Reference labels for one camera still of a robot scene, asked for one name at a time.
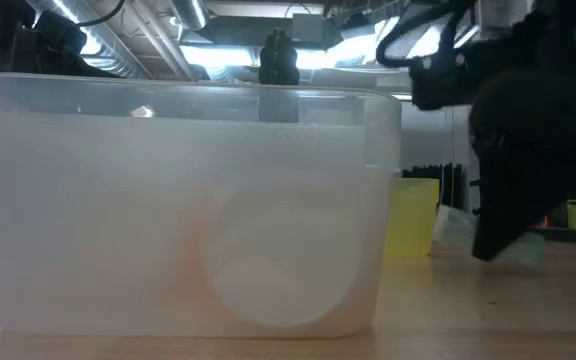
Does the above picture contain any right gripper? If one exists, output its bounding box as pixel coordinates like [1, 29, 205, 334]
[467, 67, 576, 263]

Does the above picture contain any teal pill bottle white cap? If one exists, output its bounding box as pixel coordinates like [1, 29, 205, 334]
[433, 203, 547, 270]

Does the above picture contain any yellow plastic bin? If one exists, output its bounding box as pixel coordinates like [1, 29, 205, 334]
[384, 177, 441, 258]

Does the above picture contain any clear frosted plastic bin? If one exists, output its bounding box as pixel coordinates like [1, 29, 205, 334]
[0, 72, 403, 339]

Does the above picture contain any grey ceiling box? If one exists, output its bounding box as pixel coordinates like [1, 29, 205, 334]
[291, 13, 326, 44]

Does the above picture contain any green cactus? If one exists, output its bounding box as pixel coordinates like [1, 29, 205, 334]
[258, 28, 301, 124]

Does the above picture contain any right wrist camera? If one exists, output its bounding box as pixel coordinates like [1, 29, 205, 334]
[409, 51, 475, 112]

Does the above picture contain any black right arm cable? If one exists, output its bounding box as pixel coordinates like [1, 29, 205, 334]
[374, 0, 474, 70]

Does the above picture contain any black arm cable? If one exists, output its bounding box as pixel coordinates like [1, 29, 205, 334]
[374, 0, 474, 70]
[74, 0, 127, 28]

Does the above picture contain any silver ventilation duct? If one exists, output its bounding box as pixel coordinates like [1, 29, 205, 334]
[26, 0, 143, 80]

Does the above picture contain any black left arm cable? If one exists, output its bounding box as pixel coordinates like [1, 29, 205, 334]
[74, 0, 127, 28]

